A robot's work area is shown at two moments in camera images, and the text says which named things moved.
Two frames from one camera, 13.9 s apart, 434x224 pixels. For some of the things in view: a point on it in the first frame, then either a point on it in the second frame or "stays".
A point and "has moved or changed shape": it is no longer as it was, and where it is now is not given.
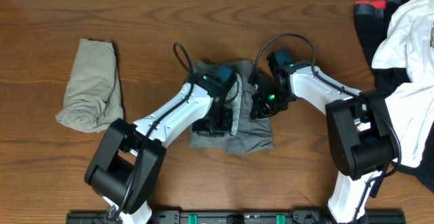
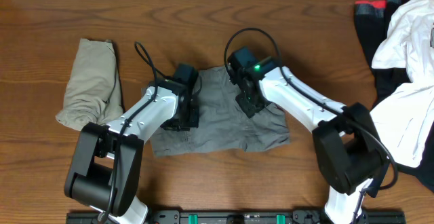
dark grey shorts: (246, 134) has moved or changed shape
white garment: (409, 46) stays
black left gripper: (226, 130) -> (193, 124)
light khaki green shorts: (93, 100) stays
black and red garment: (371, 18) stays
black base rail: (368, 216) stays
